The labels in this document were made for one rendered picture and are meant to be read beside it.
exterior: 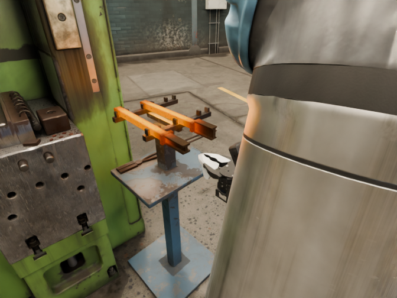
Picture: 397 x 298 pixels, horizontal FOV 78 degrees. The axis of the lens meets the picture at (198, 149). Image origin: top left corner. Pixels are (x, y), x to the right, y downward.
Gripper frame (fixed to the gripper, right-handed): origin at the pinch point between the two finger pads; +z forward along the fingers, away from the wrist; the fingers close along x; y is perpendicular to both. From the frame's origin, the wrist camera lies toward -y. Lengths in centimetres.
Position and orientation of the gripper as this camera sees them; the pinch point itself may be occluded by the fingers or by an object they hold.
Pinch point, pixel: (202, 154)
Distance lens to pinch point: 67.5
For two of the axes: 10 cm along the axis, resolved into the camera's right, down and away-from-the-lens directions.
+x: 7.3, -3.5, 5.8
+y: 0.0, 8.6, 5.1
